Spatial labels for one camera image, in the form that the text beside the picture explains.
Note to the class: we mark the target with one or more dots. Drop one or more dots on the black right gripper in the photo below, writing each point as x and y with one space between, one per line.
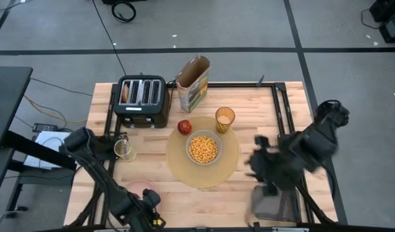
279 167

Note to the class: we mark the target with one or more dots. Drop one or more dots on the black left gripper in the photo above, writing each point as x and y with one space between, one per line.
151 198

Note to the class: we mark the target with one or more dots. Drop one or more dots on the pink plate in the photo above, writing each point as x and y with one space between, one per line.
136 188

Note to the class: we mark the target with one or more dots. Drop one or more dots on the orange tumbler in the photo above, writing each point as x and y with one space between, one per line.
224 120

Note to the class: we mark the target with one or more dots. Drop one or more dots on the beige bowl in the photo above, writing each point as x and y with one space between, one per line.
187 147

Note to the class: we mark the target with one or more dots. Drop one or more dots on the red apple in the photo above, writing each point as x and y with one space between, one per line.
184 127

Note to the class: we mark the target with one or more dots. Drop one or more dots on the panda cereal box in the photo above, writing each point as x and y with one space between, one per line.
194 93

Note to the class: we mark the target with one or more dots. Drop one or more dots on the toasted bagel half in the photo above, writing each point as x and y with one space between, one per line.
125 94

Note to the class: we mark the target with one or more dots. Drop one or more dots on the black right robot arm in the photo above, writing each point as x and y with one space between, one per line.
313 145

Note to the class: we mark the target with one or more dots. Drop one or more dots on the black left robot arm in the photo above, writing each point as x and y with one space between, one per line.
97 174

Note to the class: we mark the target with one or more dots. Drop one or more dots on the yellow tag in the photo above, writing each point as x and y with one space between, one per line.
158 222

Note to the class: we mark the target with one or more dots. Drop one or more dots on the round woven beige placemat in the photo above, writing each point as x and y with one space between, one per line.
200 177

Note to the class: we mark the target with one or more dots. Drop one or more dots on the clear empty glass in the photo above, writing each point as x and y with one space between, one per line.
124 151

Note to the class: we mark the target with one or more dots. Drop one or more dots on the yellow cereal puffs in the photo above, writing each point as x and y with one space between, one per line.
203 149

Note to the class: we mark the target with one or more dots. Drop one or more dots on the black four-slot toaster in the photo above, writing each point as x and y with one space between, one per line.
142 112

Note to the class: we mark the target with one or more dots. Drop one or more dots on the white paper sheet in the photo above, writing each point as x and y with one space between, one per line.
47 138

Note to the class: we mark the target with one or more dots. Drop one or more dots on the black desk stand leg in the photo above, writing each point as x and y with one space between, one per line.
33 149

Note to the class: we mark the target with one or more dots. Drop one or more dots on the black power adapter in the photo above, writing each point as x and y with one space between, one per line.
44 127

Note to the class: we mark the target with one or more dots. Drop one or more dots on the black side desk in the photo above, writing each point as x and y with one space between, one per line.
7 103

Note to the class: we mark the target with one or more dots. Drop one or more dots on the black equipment box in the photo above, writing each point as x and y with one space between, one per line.
387 8
392 30

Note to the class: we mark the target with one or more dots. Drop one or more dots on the black aluminium table frame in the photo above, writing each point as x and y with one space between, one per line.
236 85

